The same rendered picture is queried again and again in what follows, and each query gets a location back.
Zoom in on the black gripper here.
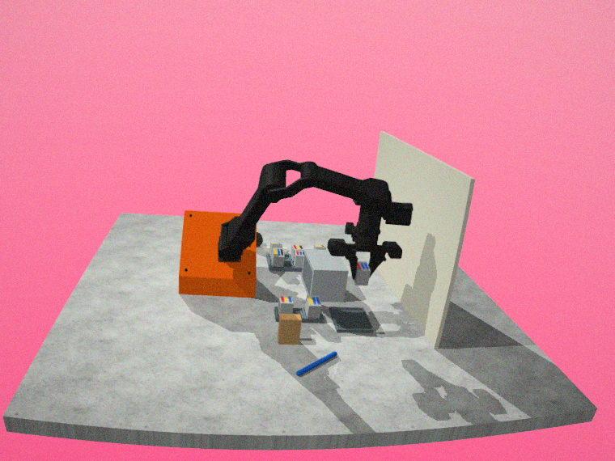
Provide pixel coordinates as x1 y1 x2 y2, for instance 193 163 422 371
327 222 402 280

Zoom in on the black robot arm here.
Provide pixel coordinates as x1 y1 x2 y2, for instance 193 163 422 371
218 159 413 263

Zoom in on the beige flat panel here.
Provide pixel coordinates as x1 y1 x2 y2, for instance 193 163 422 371
374 131 475 349

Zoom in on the blue rod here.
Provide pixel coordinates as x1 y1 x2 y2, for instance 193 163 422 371
296 351 337 375

